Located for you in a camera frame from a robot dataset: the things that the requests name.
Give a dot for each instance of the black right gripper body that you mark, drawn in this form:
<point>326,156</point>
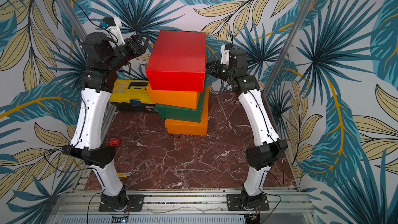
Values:
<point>213,68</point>

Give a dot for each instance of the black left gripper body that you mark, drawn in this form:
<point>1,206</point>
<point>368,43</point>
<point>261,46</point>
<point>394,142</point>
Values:
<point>121,56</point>

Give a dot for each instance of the red shoebox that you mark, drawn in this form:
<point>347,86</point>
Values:
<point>177,62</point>

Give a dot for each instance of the large orange shoebox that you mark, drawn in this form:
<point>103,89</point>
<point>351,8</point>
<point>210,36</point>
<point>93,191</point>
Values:
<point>184,99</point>

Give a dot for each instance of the green shoebox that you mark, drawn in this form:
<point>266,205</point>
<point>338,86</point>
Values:
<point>181,113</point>

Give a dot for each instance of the small orange shoebox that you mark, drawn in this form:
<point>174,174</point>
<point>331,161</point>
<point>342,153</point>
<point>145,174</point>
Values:
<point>191,128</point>

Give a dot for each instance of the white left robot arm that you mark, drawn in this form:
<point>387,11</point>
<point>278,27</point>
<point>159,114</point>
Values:
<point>105,57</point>

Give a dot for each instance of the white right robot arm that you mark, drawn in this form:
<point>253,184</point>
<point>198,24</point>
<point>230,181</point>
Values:
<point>268,148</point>

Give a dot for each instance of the yellow black plastic toolbox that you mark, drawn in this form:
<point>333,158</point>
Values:
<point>132,96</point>

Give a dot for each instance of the red pipe wrench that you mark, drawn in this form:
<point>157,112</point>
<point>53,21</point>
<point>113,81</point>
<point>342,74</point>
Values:
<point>114,142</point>

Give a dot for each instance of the yellow utility knife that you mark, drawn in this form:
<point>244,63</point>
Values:
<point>124,175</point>

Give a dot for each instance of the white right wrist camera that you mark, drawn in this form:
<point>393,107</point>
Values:
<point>225,53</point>

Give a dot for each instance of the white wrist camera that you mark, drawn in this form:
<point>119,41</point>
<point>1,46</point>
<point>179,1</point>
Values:
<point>225,53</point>
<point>113,26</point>

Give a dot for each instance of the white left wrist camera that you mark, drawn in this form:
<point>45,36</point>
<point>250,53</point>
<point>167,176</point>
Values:
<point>113,26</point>

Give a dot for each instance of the left aluminium corner post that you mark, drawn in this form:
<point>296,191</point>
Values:
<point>71,15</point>

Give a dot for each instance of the aluminium corner post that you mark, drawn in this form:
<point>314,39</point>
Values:
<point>71,15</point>
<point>301,15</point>

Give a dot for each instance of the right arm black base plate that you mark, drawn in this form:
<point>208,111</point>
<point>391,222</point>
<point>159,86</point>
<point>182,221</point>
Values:
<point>242,202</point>

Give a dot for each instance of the right aluminium corner post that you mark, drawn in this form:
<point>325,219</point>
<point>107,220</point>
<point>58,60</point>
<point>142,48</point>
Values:
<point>301,15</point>

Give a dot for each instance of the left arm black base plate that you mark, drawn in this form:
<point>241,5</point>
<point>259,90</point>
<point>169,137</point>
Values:
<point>132,203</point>

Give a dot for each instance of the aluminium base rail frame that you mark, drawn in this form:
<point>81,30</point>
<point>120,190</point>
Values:
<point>184,175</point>

